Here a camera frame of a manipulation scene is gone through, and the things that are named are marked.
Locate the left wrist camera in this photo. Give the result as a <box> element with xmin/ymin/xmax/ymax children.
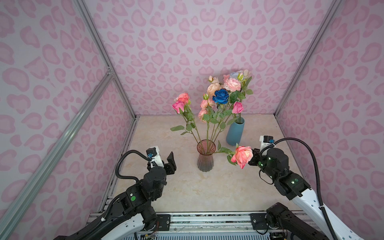
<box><xmin>146</xmin><ymin>146</ymin><xmax>164</xmax><ymax>170</ymax></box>

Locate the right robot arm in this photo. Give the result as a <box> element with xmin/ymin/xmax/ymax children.
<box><xmin>249</xmin><ymin>148</ymin><xmax>360</xmax><ymax>240</ymax></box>

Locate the aluminium frame diagonal strut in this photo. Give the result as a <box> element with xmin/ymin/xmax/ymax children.
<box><xmin>1</xmin><ymin>73</ymin><xmax>114</xmax><ymax>240</ymax></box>

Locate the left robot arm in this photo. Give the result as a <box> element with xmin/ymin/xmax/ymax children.
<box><xmin>56</xmin><ymin>147</ymin><xmax>177</xmax><ymax>240</ymax></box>

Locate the magenta rose stem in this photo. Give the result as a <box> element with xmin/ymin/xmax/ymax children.
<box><xmin>226</xmin><ymin>102</ymin><xmax>244</xmax><ymax>128</ymax></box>

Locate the red glass vase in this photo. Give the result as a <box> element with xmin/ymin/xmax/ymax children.
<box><xmin>197</xmin><ymin>140</ymin><xmax>216</xmax><ymax>172</ymax></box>

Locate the blue rose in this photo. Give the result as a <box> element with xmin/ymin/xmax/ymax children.
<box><xmin>210</xmin><ymin>89</ymin><xmax>230</xmax><ymax>142</ymax></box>

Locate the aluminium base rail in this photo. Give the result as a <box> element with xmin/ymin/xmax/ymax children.
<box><xmin>80</xmin><ymin>211</ymin><xmax>346</xmax><ymax>240</ymax></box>

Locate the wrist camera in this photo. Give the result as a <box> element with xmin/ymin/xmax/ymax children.
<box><xmin>260</xmin><ymin>135</ymin><xmax>275</xmax><ymax>151</ymax></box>
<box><xmin>146</xmin><ymin>146</ymin><xmax>164</xmax><ymax>170</ymax></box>

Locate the large coral rose stem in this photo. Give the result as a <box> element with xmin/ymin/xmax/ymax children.
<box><xmin>216</xmin><ymin>142</ymin><xmax>254</xmax><ymax>169</ymax></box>

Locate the pale blue rose stem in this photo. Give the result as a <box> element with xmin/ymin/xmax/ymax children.
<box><xmin>230</xmin><ymin>72</ymin><xmax>239</xmax><ymax>79</ymax></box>

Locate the coral rose spray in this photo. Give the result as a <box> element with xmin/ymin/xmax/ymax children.
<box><xmin>198</xmin><ymin>93</ymin><xmax>213</xmax><ymax>153</ymax></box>

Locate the salmon pink rose stem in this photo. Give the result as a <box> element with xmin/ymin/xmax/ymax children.
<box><xmin>175</xmin><ymin>93</ymin><xmax>194</xmax><ymax>114</ymax></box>

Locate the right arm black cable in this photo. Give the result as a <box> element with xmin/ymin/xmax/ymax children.
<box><xmin>260</xmin><ymin>137</ymin><xmax>339</xmax><ymax>240</ymax></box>

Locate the peach rose spray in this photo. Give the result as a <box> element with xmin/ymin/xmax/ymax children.
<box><xmin>207</xmin><ymin>76</ymin><xmax>242</xmax><ymax>109</ymax></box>

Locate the teal ceramic vase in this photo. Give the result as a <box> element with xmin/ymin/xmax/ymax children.
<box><xmin>226</xmin><ymin>118</ymin><xmax>245</xmax><ymax>146</ymax></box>

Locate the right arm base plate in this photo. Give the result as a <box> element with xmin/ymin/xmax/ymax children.
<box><xmin>250</xmin><ymin>213</ymin><xmax>269</xmax><ymax>231</ymax></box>

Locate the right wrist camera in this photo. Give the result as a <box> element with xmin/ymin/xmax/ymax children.
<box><xmin>260</xmin><ymin>135</ymin><xmax>275</xmax><ymax>151</ymax></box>

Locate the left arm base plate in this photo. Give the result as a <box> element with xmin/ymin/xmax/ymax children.
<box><xmin>150</xmin><ymin>214</ymin><xmax>171</xmax><ymax>232</ymax></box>

